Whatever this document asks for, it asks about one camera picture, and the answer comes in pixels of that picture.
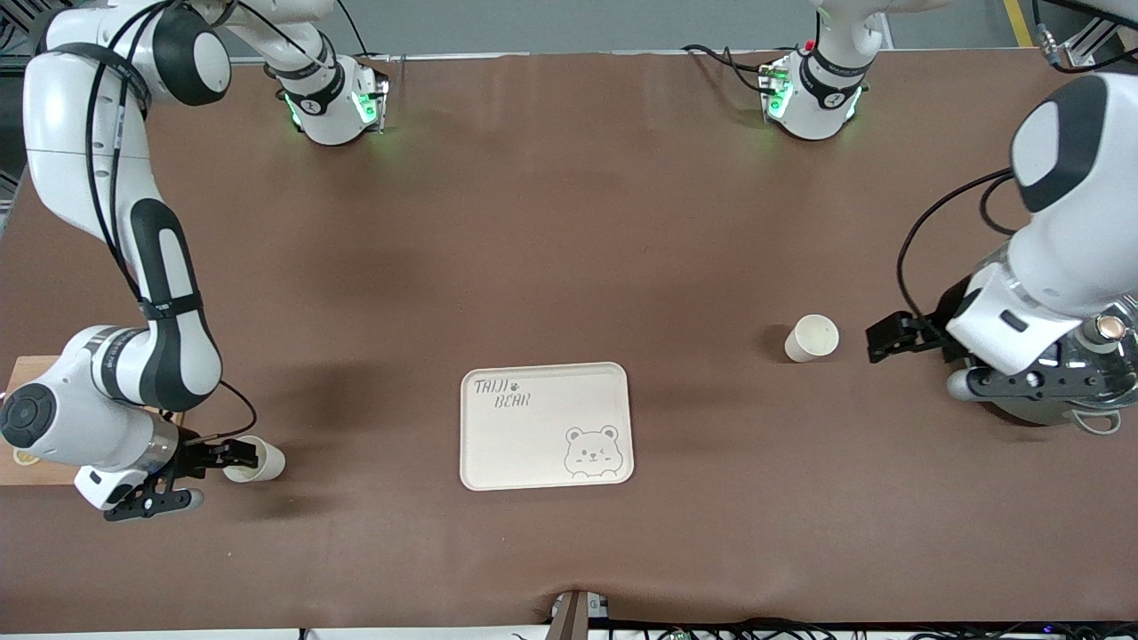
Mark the aluminium frame profile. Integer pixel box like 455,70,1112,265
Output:
1062,13,1138,72

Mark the white IKEA cup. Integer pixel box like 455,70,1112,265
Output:
784,314,840,364
222,435,287,484

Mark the black left base cable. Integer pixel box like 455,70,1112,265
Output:
680,44,776,95

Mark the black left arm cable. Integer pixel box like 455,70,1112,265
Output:
895,167,1020,349

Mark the bamboo cutting board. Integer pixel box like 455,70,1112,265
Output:
0,355,185,487

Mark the grey-green electric pot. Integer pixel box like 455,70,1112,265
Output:
974,249,1138,436

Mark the black cable with metal connector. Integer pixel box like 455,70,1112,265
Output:
1031,0,1138,70

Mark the black base cable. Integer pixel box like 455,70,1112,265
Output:
333,0,374,60
680,44,776,95

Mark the glass pot lid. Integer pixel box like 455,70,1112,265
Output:
1062,298,1138,394

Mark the beige bear print tray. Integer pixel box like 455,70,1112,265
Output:
460,362,635,492

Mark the black right base cable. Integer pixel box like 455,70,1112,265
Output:
333,0,374,60

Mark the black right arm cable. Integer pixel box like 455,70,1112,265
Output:
84,0,260,445

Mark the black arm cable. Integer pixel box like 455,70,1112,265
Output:
84,0,260,445
895,167,1020,349

